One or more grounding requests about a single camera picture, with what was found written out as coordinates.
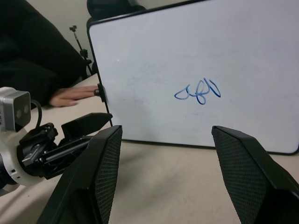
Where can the person's bare hand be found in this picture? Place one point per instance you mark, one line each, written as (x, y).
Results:
(70, 94)

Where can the blue marker scribble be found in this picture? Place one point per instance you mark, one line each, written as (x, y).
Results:
(201, 94)

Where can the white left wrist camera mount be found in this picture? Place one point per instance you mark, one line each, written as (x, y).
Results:
(16, 107)

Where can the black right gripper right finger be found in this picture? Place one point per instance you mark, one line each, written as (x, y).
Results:
(252, 177)

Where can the black camera tripod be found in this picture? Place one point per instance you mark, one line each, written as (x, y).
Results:
(81, 50)

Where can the black whiteboard side knob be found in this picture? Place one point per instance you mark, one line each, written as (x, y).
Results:
(100, 92)

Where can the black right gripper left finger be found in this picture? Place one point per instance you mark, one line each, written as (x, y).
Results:
(93, 177)

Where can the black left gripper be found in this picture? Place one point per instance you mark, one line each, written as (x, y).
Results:
(37, 151)

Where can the person's black-sleeved arm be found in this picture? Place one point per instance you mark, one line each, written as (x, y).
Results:
(30, 51)

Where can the white whiteboard with black frame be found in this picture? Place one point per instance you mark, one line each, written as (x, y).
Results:
(198, 51)

